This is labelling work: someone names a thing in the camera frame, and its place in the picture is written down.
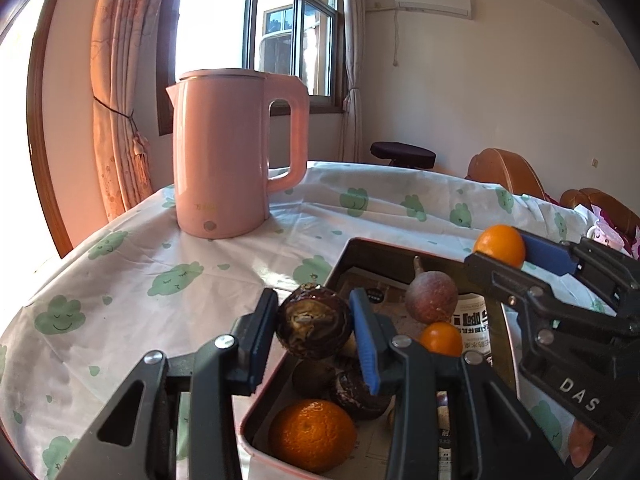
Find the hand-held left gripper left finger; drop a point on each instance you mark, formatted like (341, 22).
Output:
(260, 350)

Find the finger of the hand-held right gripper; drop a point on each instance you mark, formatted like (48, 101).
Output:
(547, 254)
(500, 275)

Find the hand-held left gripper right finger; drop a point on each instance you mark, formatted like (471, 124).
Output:
(367, 345)

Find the orange mandarin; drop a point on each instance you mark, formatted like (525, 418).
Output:
(440, 339)
(500, 245)
(312, 435)

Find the purple brown passion fruit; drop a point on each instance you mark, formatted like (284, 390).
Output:
(431, 296)

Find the pink tin box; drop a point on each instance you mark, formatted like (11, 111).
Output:
(380, 260)

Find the person's right hand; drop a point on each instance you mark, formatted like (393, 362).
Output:
(582, 442)

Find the pink cartoon cup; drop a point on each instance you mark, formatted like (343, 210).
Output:
(602, 234)

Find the brown leather sofa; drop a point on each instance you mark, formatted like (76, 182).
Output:
(592, 200)

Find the purple floral cushion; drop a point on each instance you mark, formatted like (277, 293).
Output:
(627, 230)

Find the white cloud print tablecloth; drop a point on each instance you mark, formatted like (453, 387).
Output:
(125, 285)

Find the dark round stool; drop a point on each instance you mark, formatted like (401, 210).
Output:
(402, 152)

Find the pink electric kettle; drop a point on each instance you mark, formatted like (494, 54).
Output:
(220, 160)

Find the brown framed window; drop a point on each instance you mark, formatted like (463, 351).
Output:
(325, 104)

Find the beige narrow curtain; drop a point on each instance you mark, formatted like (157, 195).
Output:
(352, 60)

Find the white air conditioner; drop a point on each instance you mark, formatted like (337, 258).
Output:
(432, 0)

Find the pink patterned curtain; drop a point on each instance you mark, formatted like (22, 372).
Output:
(120, 50)

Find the wooden door frame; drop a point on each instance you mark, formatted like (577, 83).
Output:
(42, 150)

